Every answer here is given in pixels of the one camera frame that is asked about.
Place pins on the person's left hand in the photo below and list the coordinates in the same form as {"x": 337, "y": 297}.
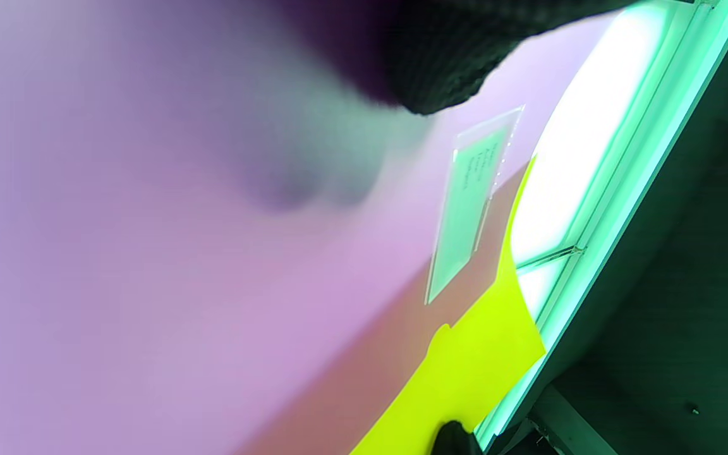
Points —
{"x": 452, "y": 50}

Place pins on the person's right hand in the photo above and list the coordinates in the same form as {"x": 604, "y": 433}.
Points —
{"x": 455, "y": 442}

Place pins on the yellow cardstock sheet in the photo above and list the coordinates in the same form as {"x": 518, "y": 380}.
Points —
{"x": 478, "y": 366}

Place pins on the pink L-shaped folder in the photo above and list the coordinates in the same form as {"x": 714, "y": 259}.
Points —
{"x": 149, "y": 284}

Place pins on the illuminated light table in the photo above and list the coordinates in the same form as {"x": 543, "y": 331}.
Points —
{"x": 636, "y": 189}

